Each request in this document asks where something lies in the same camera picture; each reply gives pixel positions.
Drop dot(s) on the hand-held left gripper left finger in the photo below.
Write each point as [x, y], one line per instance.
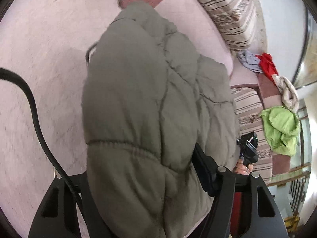
[62, 215]

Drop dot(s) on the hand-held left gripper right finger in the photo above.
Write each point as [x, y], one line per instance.
[205, 176]

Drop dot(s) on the olive hooded puffer jacket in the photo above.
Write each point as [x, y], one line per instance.
[148, 104]

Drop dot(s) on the person's right forearm red sleeve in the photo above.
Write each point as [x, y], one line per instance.
[237, 213]

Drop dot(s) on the person's right hand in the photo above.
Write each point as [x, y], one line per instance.
[241, 168]

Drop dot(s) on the striped floral sofa cushion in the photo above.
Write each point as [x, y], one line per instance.
[252, 119]

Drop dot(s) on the green cloth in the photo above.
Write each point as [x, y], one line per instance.
[281, 129]

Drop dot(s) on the metal stair railing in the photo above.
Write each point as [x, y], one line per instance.
[298, 193]

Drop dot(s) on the white patterned cloth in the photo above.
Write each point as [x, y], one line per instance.
[288, 91]

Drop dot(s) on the red cloth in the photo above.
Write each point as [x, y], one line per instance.
[268, 64]

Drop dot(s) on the grey cloth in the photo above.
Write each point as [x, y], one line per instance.
[249, 60]

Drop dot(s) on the striped floral pillow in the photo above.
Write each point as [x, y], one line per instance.
[227, 12]

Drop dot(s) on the long pink pillow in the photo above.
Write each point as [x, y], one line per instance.
[193, 22]

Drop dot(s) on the pink quilted bed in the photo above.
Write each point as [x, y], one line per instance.
[49, 54]

